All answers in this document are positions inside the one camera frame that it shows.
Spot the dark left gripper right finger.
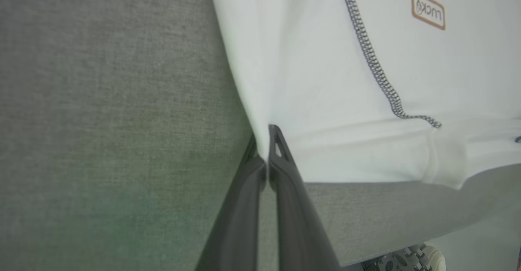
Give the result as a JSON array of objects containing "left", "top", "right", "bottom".
[{"left": 268, "top": 125, "right": 341, "bottom": 271}]

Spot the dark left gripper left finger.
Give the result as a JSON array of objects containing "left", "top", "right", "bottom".
[{"left": 195, "top": 134, "right": 267, "bottom": 271}]

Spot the white garment with grey stitching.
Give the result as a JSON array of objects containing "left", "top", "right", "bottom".
[{"left": 208, "top": 0, "right": 521, "bottom": 190}]

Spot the metal caster wheel assembly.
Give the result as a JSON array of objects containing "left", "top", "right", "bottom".
[{"left": 361, "top": 244, "right": 447, "bottom": 271}]

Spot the grey upholstered sofa surface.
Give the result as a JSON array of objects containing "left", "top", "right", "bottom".
[{"left": 0, "top": 0, "right": 521, "bottom": 271}]

